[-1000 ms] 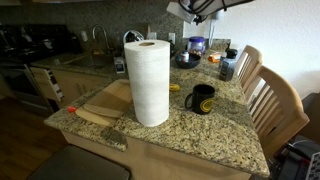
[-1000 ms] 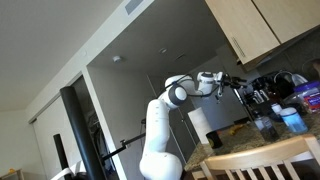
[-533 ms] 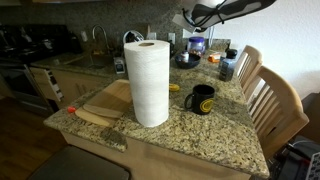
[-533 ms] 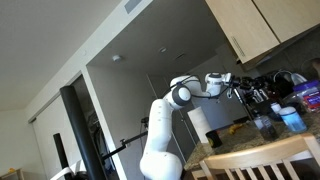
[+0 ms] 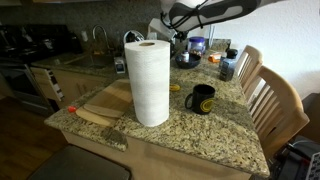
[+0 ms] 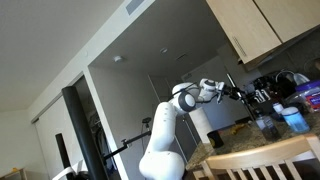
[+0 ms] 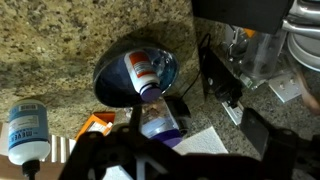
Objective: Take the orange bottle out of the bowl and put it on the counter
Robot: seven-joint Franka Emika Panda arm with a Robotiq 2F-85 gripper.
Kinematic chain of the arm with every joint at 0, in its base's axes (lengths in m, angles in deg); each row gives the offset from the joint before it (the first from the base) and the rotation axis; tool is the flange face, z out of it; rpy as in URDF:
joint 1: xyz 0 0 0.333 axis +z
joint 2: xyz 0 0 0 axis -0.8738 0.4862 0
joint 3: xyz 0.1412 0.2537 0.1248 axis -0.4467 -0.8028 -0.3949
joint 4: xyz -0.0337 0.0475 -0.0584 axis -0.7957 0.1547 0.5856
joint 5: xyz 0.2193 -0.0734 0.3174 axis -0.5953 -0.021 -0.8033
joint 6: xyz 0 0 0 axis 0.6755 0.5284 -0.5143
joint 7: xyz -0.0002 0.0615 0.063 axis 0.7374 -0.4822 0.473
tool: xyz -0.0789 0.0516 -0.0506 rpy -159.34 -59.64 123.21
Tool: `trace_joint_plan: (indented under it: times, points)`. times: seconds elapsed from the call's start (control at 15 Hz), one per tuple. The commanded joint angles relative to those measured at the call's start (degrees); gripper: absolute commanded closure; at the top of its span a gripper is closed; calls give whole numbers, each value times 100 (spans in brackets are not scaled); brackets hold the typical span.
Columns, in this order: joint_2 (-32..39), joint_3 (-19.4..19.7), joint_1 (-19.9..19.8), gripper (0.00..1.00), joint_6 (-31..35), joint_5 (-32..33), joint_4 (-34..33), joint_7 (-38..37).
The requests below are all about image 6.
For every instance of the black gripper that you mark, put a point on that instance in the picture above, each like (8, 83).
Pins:
(230, 91)

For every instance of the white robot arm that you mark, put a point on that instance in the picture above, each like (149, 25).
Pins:
(161, 140)

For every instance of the black coffee machine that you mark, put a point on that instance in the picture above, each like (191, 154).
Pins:
(270, 91)

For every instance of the yellow banana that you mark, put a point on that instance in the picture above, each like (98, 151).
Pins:
(237, 129)

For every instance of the clear glass jar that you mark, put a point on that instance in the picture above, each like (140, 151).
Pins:
(268, 128)

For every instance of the black mug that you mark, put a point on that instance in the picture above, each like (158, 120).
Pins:
(215, 139)

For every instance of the clear pitcher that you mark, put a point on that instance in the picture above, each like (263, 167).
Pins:
(299, 79)

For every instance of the blue container white lid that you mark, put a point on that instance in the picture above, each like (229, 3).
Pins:
(296, 120)

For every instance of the wooden chair back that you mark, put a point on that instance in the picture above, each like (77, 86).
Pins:
(263, 155)

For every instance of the beige cabinet door with vent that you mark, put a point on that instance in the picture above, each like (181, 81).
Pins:
(241, 26)

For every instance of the clear jar purple lid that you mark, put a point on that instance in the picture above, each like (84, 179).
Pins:
(310, 96)

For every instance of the round ceiling light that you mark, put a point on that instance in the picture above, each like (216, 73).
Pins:
(163, 50)

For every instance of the plain beige cabinet door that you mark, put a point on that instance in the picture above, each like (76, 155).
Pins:
(295, 16)

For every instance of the white smoke detector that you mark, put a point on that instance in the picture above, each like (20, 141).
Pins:
(118, 59)

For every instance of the grey ceiling vent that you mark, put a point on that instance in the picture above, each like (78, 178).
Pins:
(135, 6)

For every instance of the tall black pole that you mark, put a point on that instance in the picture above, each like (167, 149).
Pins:
(83, 133)

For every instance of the short black pole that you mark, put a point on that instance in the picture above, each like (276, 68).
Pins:
(62, 153)

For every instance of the white bent bar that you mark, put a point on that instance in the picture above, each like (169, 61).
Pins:
(66, 171)

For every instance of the wooden side furniture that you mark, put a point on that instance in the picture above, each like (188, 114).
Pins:
(13, 176)

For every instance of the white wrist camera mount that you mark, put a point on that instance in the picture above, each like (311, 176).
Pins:
(220, 91)

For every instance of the black camera on tripod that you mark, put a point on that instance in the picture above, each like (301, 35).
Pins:
(146, 120)

